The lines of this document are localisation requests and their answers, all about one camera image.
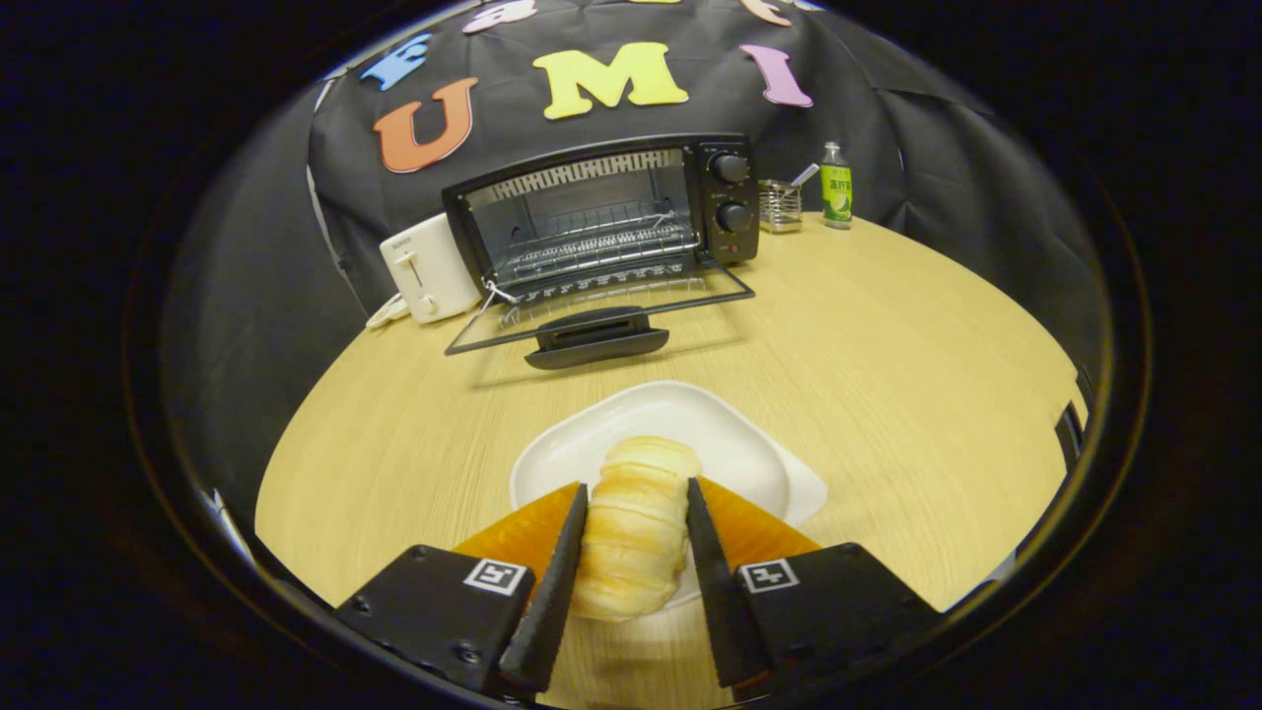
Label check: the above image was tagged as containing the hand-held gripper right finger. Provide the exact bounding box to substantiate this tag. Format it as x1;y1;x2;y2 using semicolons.
685;477;944;692

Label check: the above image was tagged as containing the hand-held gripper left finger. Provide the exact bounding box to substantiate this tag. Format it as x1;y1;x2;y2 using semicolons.
333;481;591;697

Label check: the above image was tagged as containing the bread roll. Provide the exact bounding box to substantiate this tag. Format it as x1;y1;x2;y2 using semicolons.
571;435;704;623

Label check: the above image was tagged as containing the black toaster oven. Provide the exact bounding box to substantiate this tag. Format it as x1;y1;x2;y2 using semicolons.
440;132;762;372

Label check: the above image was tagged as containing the white pop-up toaster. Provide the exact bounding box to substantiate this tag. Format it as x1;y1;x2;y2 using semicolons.
379;212;483;325

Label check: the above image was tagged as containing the white plate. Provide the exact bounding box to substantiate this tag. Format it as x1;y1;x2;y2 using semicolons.
508;380;830;614

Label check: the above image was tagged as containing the metal mesh utensil holder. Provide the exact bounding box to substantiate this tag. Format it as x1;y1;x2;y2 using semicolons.
757;178;805;236

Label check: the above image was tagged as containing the green label drink bottle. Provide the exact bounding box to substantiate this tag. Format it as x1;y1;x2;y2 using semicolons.
819;141;855;232

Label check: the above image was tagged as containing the black backdrop cloth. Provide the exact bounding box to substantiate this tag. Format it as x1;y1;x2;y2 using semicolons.
161;0;1107;499

